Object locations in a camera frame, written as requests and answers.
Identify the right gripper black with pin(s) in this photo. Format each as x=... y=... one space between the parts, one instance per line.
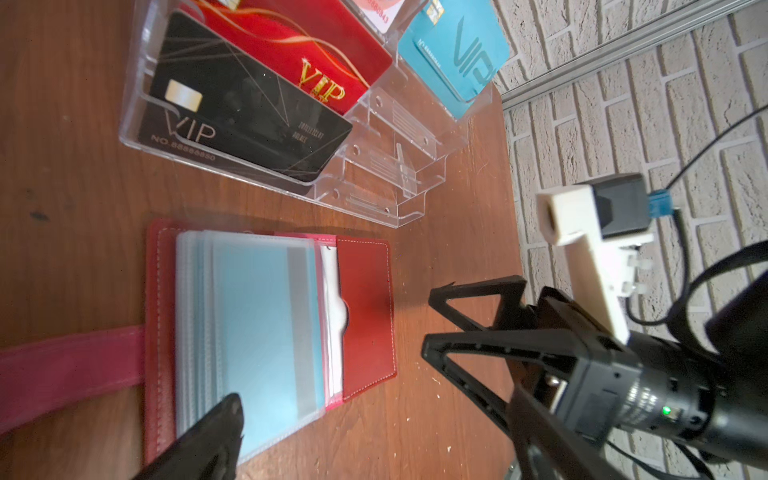
x=588 y=379

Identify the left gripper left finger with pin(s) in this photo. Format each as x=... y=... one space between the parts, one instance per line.
x=208 y=450

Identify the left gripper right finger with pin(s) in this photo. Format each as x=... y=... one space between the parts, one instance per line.
x=546 y=449

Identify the red leather card wallet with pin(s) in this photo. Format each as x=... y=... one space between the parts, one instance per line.
x=42 y=377

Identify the clear acrylic card display stand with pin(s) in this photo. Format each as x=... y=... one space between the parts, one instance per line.
x=398 y=149

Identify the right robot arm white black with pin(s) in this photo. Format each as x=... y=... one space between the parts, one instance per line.
x=738 y=336

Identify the teal VIP card in stand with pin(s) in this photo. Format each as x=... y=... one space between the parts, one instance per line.
x=456 y=47

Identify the white red circle card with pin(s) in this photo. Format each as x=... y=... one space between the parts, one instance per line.
x=380 y=13

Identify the black VIP card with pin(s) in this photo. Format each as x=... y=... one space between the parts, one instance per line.
x=212 y=103

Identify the red VIP card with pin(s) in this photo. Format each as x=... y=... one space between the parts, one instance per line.
x=319 y=46

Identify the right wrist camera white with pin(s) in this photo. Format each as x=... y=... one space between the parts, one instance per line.
x=599 y=224

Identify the aluminium corner wall profile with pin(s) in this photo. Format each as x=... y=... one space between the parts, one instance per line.
x=648 y=36

